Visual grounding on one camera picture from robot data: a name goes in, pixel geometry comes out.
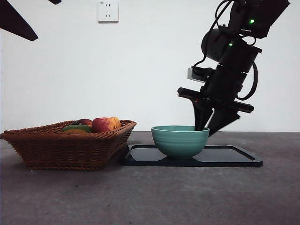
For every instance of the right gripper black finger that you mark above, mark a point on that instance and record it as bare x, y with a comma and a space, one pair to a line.
201, 114
222, 119

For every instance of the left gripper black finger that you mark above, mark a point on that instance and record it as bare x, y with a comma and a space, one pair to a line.
55, 1
11, 21

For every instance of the teal ribbed bowl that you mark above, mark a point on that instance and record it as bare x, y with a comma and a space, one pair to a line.
180, 145

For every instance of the orange brown kiwi fruit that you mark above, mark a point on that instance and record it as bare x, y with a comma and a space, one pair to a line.
75, 132

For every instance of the black rectangular tray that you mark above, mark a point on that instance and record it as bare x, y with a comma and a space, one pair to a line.
225, 157

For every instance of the red yellow apple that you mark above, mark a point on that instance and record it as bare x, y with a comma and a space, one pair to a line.
104, 124

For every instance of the dark red round fruit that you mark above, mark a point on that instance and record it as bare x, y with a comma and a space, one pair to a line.
83, 122

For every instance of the green oval fruit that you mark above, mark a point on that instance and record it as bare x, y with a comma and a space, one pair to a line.
77, 127

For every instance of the brown wicker basket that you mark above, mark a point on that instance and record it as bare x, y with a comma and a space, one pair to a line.
61, 152

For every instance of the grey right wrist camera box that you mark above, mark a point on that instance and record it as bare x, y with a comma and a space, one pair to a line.
192, 74

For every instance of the white wall power socket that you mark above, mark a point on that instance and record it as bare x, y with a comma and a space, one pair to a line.
107, 14

